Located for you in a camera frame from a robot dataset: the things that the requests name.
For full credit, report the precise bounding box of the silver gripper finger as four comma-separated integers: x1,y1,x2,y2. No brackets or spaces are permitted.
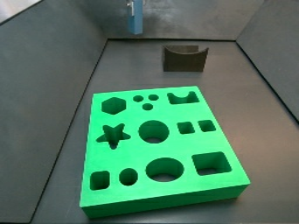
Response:
125,0,134,17

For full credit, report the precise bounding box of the green foam shape board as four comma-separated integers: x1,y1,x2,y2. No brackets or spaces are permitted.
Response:
78,87,249,218

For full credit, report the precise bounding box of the black curved holder stand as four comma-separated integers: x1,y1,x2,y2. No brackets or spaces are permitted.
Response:
162,45,209,72

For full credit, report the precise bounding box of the blue rectangular block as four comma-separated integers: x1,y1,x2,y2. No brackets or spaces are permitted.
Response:
128,0,142,35

